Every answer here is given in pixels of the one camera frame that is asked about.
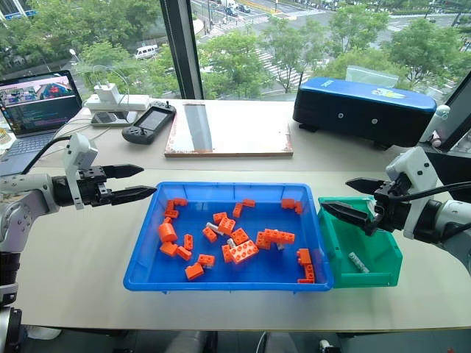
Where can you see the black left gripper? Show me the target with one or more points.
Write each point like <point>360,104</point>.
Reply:
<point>92,185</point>

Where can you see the smartphone with dark screen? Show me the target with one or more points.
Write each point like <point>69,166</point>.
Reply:
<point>110,118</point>

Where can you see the white van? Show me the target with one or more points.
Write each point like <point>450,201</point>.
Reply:
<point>146,51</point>

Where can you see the wooden board with grey stripe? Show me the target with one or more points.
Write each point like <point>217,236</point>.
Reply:
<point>239,136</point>

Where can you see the white power strip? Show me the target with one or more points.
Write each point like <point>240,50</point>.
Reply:
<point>121,103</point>

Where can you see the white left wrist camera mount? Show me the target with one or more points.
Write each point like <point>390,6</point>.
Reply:
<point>79,150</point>

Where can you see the yellow printed package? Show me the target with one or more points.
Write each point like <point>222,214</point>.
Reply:
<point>5,139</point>

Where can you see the white plug charger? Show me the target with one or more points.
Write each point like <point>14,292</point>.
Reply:
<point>106,92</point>

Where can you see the orange plastic toy brick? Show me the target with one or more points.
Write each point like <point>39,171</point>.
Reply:
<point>279,235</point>

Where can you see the green plastic bin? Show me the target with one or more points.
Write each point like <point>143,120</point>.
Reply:
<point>371,250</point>

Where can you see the grey open laptop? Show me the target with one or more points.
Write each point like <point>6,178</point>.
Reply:
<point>37,110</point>

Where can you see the blue plastic tray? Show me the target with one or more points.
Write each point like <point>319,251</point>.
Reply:
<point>265,272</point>

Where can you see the orange 2x4 plastic building brick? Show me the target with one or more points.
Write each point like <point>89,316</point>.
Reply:
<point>243,252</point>

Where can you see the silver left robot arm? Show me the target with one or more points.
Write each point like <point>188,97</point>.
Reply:
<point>25,198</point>

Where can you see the orange rounded building block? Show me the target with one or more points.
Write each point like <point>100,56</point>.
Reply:
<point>167,232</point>

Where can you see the black window frame post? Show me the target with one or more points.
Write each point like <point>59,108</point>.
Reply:
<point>184,48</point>

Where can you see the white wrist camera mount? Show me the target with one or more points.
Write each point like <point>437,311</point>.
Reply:
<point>79,150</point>
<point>414,165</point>

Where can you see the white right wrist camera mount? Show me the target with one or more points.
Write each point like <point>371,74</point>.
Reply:
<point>414,165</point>

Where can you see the white bottle with teal print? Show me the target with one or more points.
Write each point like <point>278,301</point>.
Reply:
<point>436,125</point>

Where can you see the black case with blue lid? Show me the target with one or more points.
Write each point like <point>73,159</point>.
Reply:
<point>364,110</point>

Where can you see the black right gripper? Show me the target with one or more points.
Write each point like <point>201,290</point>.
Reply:
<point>392,209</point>

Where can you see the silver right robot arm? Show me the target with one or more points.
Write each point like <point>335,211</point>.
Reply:
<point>450,220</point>

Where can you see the black handheld game console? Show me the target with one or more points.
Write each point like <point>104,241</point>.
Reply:
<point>149,123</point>

